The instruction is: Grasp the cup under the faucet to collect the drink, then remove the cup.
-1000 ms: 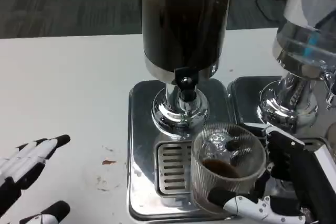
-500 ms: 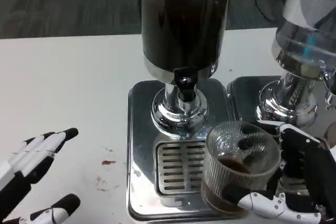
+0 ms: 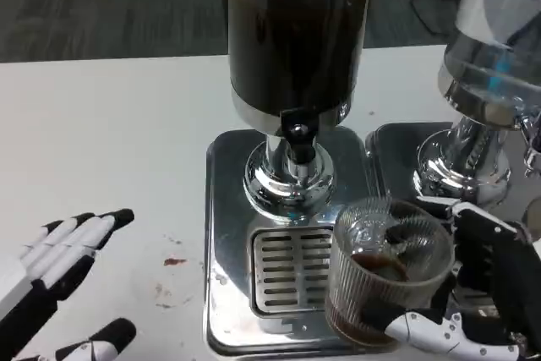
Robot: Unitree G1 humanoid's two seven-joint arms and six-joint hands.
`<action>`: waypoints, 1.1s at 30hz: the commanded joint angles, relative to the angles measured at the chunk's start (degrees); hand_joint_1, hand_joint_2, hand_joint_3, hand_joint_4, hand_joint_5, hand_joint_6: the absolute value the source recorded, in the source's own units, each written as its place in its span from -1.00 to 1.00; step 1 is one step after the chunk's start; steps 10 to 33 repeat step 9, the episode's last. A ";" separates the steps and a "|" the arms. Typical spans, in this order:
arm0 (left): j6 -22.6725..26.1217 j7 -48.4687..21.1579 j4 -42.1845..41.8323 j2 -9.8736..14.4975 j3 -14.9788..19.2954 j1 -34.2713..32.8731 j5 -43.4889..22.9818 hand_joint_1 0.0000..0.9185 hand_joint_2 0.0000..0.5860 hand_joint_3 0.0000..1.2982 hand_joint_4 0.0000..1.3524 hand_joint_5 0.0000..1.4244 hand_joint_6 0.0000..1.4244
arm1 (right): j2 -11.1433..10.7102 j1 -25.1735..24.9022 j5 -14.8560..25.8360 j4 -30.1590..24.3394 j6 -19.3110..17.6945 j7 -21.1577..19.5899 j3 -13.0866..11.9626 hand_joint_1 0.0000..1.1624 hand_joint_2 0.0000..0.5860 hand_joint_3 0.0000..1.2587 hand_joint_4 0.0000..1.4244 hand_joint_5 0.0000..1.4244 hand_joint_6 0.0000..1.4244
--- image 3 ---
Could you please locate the black dispenser tap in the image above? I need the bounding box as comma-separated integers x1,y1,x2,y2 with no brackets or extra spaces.
279,107,319,167

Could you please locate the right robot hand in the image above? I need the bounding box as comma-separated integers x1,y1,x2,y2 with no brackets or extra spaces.
358,194,541,361

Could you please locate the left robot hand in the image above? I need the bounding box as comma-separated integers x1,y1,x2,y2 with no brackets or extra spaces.
0,208,138,361

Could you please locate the clear ribbed glass cup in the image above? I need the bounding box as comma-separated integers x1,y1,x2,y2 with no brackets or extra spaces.
325,196,456,347

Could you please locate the clear drink dispenser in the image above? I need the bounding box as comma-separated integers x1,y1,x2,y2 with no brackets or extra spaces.
413,0,541,211

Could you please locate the black floor cable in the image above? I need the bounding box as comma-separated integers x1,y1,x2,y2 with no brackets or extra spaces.
411,0,462,37

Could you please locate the dark drink dispenser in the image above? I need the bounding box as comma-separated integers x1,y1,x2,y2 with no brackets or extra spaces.
222,0,378,225

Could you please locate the slotted steel tray grid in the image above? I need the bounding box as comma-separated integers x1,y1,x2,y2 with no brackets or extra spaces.
250,227,340,318

